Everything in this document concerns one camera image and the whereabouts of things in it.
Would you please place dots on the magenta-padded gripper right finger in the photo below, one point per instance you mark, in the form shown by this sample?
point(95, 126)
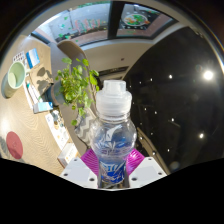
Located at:
point(148, 170)

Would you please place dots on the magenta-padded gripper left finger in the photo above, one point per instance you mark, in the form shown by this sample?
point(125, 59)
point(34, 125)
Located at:
point(78, 171)

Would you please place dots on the clear blue-labelled drink bottle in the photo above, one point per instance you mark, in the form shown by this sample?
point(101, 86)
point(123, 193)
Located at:
point(113, 143)

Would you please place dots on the white printed leaflet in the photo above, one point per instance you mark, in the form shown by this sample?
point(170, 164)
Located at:
point(58, 131)

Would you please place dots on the flat round red coaster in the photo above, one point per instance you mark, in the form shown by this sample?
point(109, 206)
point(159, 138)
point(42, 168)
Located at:
point(14, 145)

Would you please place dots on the small light blue box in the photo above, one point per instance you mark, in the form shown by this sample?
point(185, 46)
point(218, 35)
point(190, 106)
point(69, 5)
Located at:
point(42, 107)

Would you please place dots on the green potted plant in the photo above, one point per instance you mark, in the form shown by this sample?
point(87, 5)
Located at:
point(75, 90)

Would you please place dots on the pale green mug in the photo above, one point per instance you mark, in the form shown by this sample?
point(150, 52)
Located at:
point(16, 78)

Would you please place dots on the group of ceiling lights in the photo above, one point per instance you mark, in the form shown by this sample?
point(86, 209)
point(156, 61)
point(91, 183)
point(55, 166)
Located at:
point(208, 75)

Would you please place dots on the grey upholstered bench sofa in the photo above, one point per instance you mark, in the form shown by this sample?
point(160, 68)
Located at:
point(71, 50)

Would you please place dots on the blue white card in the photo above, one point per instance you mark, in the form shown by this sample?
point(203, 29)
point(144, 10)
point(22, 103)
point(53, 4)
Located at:
point(32, 58)

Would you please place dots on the pill blister pack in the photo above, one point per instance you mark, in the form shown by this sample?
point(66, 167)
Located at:
point(19, 57)

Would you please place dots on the window with festive stickers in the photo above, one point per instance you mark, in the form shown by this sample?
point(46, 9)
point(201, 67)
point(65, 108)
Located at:
point(93, 23)

